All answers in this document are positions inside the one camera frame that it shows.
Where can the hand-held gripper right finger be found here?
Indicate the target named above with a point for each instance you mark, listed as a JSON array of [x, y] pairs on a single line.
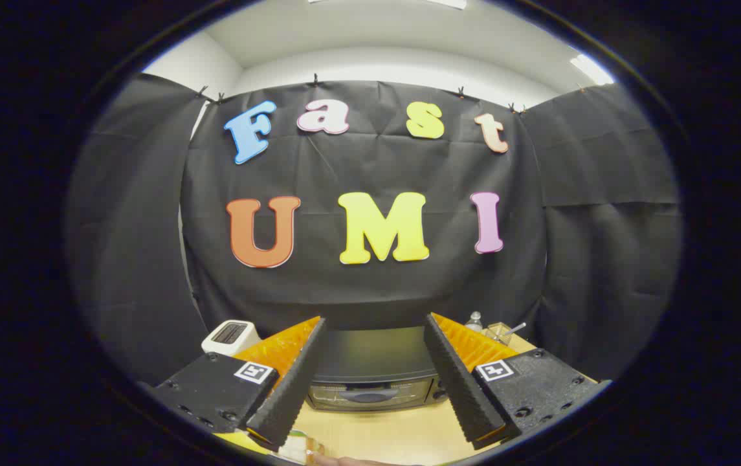
[[461, 388]]

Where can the black toaster oven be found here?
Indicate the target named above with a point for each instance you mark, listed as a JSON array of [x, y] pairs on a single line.
[[370, 353]]

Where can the small ceiling light panel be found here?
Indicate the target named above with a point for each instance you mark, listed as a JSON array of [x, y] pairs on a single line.
[[591, 69]]

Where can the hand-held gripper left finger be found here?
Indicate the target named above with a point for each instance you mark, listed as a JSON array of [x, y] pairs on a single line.
[[292, 388]]

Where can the clear plastic bottle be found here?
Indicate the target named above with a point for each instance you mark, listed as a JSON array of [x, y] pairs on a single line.
[[474, 321]]

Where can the clear utensil holder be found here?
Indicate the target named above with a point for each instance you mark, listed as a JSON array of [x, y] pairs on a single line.
[[498, 333]]

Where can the white pop-up toaster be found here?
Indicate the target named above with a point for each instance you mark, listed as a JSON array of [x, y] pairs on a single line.
[[231, 336]]

